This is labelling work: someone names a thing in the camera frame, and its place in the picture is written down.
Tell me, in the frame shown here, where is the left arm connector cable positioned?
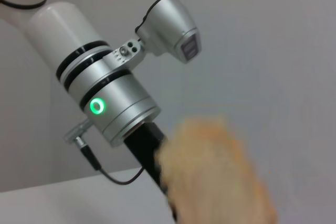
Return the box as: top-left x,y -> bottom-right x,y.
64,119 -> 144,185

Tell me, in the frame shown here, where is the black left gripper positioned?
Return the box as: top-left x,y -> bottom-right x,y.
123,121 -> 177,221

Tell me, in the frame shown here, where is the silver left camera bracket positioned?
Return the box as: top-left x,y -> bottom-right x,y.
102,39 -> 145,70

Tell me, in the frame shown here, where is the orange striped bread roll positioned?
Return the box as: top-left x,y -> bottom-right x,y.
154,115 -> 279,224

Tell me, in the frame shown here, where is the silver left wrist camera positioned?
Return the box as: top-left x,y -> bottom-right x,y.
135,0 -> 202,65

